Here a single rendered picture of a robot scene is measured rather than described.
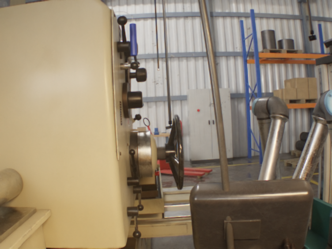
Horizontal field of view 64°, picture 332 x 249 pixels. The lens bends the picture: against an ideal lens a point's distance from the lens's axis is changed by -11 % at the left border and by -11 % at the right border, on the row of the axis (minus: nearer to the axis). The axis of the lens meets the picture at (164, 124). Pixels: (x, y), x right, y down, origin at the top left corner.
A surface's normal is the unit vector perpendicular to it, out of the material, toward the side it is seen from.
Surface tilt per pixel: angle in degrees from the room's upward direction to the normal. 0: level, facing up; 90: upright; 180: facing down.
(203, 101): 90
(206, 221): 109
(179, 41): 90
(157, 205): 90
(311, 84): 90
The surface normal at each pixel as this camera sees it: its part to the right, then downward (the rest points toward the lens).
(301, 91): 0.04, 0.04
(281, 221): -0.19, 0.38
